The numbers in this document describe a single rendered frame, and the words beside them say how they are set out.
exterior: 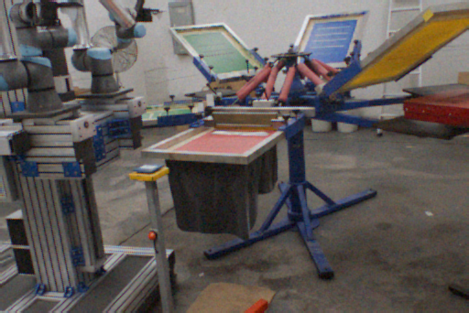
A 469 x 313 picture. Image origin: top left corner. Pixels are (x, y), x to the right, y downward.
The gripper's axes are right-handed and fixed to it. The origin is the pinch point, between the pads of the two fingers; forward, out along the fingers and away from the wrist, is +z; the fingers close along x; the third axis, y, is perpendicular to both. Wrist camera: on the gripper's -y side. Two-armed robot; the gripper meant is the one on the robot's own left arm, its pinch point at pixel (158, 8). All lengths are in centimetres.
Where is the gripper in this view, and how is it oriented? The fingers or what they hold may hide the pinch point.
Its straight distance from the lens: 313.9
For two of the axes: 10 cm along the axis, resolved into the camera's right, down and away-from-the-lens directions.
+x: 7.6, 2.5, -6.0
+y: -0.2, 9.3, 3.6
